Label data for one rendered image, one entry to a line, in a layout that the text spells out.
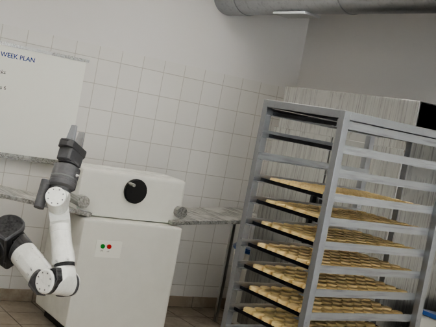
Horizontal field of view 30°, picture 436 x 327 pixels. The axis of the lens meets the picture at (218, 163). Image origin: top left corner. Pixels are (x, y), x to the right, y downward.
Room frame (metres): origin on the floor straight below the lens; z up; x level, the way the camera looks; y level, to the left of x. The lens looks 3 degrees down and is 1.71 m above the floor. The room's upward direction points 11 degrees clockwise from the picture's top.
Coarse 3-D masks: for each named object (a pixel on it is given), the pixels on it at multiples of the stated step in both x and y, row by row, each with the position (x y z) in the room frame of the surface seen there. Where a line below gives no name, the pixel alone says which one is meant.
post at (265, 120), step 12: (264, 108) 3.30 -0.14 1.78; (264, 120) 3.29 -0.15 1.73; (264, 144) 3.30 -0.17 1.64; (252, 168) 3.30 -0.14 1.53; (252, 180) 3.29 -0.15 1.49; (252, 192) 3.30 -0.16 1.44; (252, 204) 3.30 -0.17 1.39; (240, 228) 3.31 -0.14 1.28; (240, 240) 3.30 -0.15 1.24; (240, 252) 3.29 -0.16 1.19; (228, 288) 3.31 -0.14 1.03; (228, 300) 3.30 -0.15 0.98; (228, 312) 3.29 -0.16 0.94
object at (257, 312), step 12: (252, 312) 3.23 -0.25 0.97; (264, 312) 3.26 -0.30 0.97; (276, 312) 3.30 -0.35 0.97; (288, 312) 3.34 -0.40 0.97; (276, 324) 3.11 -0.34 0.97; (288, 324) 3.14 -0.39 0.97; (312, 324) 3.21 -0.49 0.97; (324, 324) 3.24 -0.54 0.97; (336, 324) 3.29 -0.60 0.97; (348, 324) 3.34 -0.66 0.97; (360, 324) 3.37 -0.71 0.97; (372, 324) 3.41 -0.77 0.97
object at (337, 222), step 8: (336, 224) 3.00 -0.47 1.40; (344, 224) 3.03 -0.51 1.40; (352, 224) 3.05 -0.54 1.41; (360, 224) 3.07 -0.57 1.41; (368, 224) 3.10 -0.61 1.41; (376, 224) 3.12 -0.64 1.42; (384, 224) 3.15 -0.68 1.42; (392, 224) 3.17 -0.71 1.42; (400, 232) 3.21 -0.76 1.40; (408, 232) 3.23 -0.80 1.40; (416, 232) 3.26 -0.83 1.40; (424, 232) 3.29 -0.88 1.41
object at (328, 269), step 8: (320, 272) 2.98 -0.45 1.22; (328, 272) 3.01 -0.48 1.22; (336, 272) 3.03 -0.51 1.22; (344, 272) 3.05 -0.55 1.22; (352, 272) 3.08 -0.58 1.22; (360, 272) 3.10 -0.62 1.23; (368, 272) 3.13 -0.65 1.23; (376, 272) 3.16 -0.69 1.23; (384, 272) 3.18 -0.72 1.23; (392, 272) 3.21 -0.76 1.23; (400, 272) 3.24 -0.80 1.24; (408, 272) 3.26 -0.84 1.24; (416, 272) 3.29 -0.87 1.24
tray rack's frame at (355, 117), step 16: (304, 112) 3.10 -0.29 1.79; (320, 112) 3.03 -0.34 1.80; (336, 112) 2.96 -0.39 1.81; (352, 112) 2.94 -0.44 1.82; (400, 128) 3.10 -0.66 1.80; (416, 128) 3.15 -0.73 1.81; (368, 144) 3.65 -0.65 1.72; (368, 160) 3.65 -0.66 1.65; (400, 176) 3.49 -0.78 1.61; (400, 192) 3.48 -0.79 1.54; (432, 224) 3.29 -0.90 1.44; (432, 240) 3.28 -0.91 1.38; (384, 256) 3.49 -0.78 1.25; (432, 256) 3.29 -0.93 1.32; (416, 304) 3.29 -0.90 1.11; (416, 320) 3.28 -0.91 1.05
